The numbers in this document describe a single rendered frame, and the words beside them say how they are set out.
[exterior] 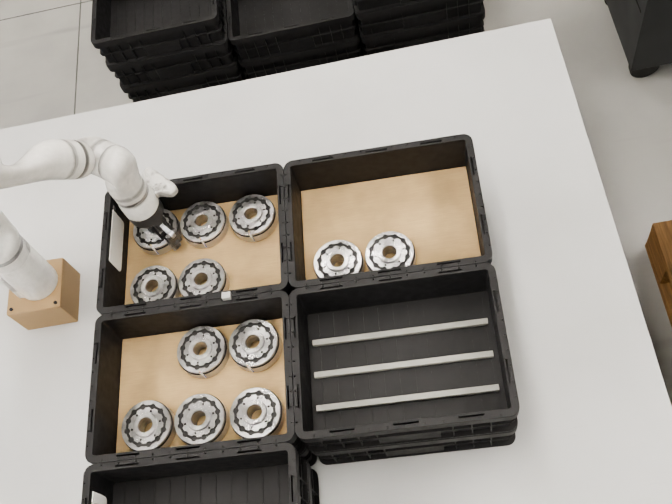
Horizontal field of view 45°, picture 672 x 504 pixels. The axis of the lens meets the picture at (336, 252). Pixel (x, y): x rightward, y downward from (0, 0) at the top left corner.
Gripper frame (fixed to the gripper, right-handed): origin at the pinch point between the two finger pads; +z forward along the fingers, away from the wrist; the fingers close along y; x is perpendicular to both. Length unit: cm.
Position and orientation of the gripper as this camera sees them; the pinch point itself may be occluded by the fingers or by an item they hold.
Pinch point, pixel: (165, 237)
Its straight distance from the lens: 181.5
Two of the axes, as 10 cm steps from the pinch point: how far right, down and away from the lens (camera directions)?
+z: 1.7, 4.5, 8.8
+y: 7.5, 5.2, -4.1
